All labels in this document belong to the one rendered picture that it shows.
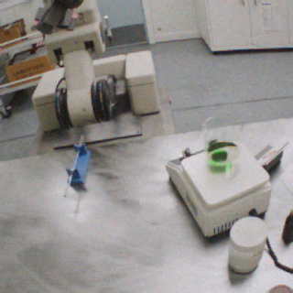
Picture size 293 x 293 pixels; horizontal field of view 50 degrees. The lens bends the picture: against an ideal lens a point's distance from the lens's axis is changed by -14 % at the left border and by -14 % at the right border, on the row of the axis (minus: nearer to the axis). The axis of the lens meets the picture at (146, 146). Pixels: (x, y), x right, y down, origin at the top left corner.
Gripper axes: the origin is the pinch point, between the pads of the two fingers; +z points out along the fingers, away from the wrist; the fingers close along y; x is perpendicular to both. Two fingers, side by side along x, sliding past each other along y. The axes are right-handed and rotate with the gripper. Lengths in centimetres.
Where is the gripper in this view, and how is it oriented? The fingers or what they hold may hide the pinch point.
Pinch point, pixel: (53, 27)
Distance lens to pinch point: 115.1
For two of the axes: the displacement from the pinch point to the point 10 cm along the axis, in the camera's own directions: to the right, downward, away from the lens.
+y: 9.3, 1.7, 3.2
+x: 1.3, -9.8, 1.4
